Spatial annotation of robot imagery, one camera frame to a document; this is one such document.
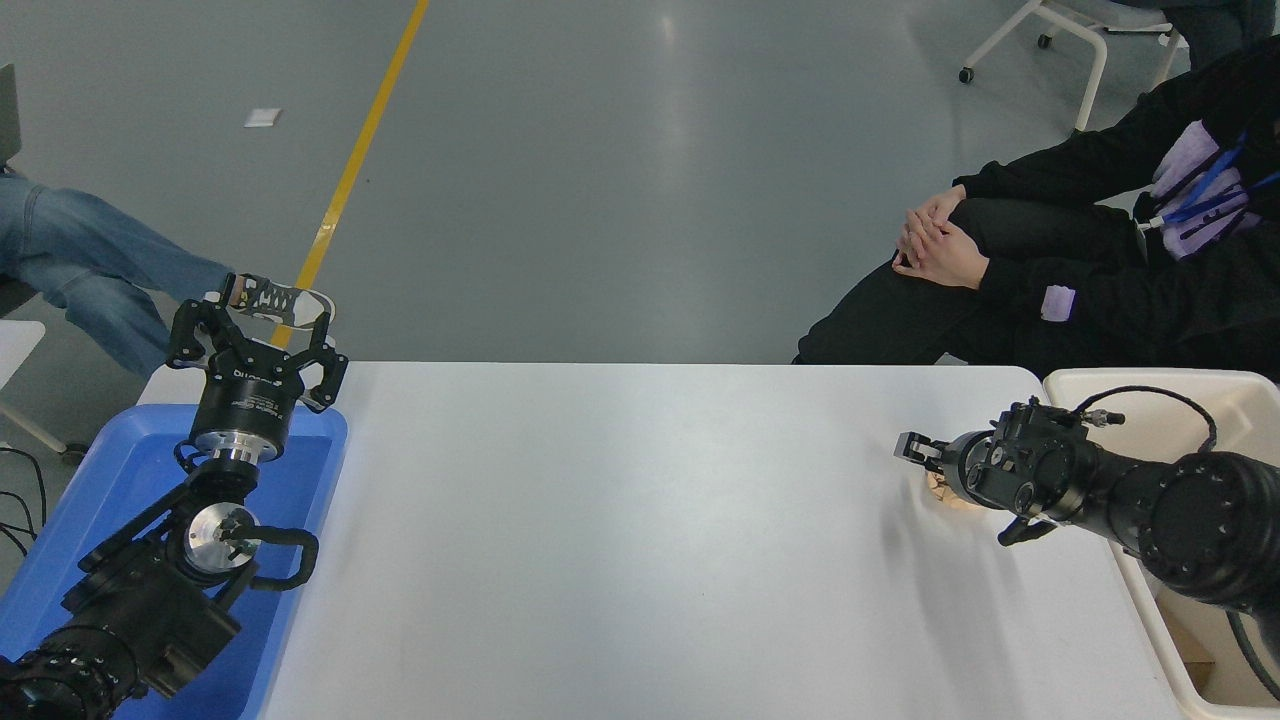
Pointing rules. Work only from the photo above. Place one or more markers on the large pale plastic bin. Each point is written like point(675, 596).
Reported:
point(1240, 420)

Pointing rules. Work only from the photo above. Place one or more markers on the person's right hand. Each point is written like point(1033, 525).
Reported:
point(930, 215)

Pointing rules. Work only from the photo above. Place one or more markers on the white wheeled chair frame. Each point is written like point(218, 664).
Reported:
point(1095, 50)

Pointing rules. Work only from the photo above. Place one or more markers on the brown cardboard piece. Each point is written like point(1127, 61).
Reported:
point(1192, 650)

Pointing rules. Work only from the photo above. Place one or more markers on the dark chair seat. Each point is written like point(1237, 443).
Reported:
point(15, 297)

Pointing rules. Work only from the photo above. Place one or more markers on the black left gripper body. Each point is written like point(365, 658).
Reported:
point(248, 400)

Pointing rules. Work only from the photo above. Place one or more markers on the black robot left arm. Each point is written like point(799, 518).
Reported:
point(150, 600)

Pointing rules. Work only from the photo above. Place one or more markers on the person's left hand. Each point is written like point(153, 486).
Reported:
point(950, 260)

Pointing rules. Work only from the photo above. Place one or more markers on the grey flat panel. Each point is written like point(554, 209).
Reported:
point(9, 115)

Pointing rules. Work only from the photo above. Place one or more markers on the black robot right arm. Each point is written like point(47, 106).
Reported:
point(1200, 520)

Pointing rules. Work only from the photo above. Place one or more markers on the white paper scrap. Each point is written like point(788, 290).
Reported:
point(263, 117)

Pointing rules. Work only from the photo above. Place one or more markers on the tan paper ball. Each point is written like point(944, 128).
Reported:
point(940, 488)

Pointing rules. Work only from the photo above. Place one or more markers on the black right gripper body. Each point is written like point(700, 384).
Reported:
point(965, 465)

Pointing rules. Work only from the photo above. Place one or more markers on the blue plastic tray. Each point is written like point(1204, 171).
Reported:
point(120, 470)

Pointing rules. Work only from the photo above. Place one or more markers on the person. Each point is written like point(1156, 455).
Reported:
point(1080, 320)
point(90, 260)

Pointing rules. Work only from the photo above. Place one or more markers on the white side table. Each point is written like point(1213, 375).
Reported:
point(18, 350)

